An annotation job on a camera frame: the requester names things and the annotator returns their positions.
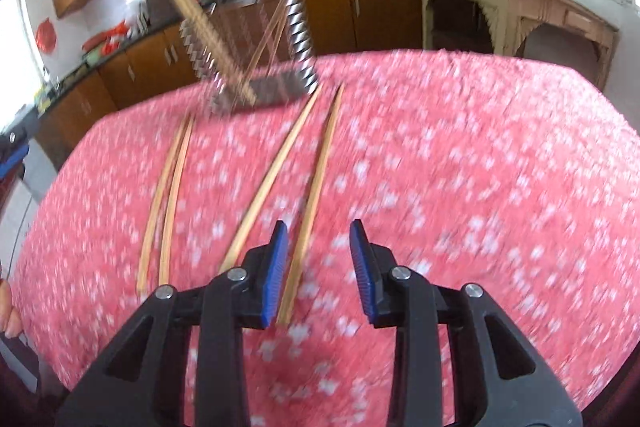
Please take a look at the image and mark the green basin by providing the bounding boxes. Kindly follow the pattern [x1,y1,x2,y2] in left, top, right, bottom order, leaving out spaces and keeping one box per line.
[82,46,107,67]

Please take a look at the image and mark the wooden chopstick four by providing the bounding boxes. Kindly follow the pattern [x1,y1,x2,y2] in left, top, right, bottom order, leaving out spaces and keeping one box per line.
[136,116,190,295]

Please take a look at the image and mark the red floral tablecloth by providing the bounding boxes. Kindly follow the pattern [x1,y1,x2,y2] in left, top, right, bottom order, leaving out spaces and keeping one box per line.
[11,51,639,426]

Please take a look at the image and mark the wooden chopstick eight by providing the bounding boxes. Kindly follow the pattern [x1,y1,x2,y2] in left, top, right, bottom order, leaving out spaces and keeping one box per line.
[277,84,345,325]

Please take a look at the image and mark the metal wire utensil holder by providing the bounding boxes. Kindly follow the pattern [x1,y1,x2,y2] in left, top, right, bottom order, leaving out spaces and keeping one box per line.
[180,0,318,115]

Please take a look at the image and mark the yellow detergent bottle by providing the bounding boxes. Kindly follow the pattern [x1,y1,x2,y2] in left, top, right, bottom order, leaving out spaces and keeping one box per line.
[35,87,52,115]

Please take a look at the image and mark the left hand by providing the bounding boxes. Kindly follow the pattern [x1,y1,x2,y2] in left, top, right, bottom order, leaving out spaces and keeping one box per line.
[0,280,23,338]

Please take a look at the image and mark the red plastic bag on wall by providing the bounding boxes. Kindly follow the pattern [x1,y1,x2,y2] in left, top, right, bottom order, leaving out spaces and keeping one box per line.
[35,18,58,55]

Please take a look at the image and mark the wooden chopstick seven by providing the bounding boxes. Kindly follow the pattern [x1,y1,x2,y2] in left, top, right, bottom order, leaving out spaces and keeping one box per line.
[219,86,322,273]

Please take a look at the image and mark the red basin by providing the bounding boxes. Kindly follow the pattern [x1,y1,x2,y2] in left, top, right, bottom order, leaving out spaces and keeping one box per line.
[81,28,119,53]

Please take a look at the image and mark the wooden chopstick three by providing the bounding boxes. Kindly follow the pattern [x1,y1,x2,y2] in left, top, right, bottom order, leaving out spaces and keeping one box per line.
[159,0,260,104]

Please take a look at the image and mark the cream old wooden table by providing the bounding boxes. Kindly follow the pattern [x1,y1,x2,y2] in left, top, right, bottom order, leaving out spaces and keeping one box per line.
[422,0,618,90]

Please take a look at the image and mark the wooden chopstick five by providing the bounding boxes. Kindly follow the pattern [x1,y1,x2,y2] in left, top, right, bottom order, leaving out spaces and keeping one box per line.
[157,116,194,285]

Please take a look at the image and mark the dark cutting board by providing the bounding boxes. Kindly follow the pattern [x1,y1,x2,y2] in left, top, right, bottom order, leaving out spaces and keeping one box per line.
[144,0,180,27]

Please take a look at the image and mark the left window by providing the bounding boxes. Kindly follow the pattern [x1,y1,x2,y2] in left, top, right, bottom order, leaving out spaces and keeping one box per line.
[0,0,43,129]

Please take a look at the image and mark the lower wooden cabinets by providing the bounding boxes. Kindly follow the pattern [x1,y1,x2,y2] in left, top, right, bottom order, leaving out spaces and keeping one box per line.
[34,0,424,168]

